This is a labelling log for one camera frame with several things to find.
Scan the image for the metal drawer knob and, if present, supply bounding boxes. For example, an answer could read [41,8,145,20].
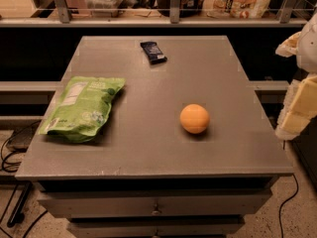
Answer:
[152,205,161,216]

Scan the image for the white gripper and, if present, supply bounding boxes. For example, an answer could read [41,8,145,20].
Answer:
[275,14,317,141]

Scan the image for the grey metal shelf rack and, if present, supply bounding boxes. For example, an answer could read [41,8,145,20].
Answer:
[0,0,316,28]

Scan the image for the colourful snack bag on shelf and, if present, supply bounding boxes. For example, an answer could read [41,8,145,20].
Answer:
[207,0,270,19]

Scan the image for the orange fruit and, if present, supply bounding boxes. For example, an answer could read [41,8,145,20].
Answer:
[179,104,210,134]

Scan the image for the green snack bag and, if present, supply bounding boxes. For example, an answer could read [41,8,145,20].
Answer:
[39,76,126,143]

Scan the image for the grey table with drawers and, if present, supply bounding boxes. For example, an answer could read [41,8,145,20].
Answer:
[17,36,293,238]

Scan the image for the black power adapter box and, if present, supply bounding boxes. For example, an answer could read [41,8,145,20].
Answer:
[6,127,36,151]

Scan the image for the black cable on right floor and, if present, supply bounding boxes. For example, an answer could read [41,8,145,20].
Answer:
[277,174,300,238]

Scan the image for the dark blue rxbar wrapper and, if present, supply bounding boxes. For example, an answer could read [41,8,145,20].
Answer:
[140,42,167,64]

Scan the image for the black cables on left floor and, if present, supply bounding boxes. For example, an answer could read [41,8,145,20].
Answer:
[0,120,49,238]

